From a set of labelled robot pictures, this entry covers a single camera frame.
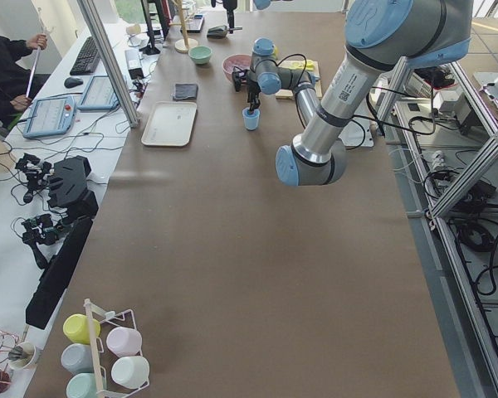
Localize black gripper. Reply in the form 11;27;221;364
247;80;261;114

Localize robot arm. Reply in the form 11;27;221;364
252;0;289;11
248;0;473;186

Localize blue plastic cup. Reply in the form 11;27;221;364
242;107;260;131

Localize pink bowl of ice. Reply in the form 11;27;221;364
222;54;251;82

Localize pink cup on rack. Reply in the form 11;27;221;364
106;327;143;357

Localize yellow cup on rack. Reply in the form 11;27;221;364
62;313;90;345

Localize white cup on rack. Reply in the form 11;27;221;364
110;356;150;389

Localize grey cup on rack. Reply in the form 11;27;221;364
61;343;94;375

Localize mint cup on rack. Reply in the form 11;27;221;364
66;373;97;398

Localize paper cup with tools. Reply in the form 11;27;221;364
7;342;42;371

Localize bamboo cutting board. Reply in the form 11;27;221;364
275;59;323;100

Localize green ceramic bowl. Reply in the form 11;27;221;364
188;46;212;66

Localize grey folded cloth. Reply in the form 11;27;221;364
172;83;198;101

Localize cream rabbit tray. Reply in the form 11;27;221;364
141;101;198;148

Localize wooden stand with base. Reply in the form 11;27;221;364
170;0;198;54

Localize blue teach pendant far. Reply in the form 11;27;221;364
77;75;120;112

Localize blue teach pendant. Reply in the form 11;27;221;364
77;75;120;112
22;95;76;139

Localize black keyboard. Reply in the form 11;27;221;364
70;36;100;75

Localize black computer mouse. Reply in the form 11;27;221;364
63;76;84;89

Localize black angular device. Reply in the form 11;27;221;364
47;155;99;224

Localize blue teach pendant near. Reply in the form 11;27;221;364
22;95;76;139

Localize black long box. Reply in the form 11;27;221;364
25;216;93;330

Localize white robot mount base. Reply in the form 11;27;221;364
339;117;374;148

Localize aluminium frame post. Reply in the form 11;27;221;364
76;0;139;128

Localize white wire cup rack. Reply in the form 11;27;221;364
83;298;150;397

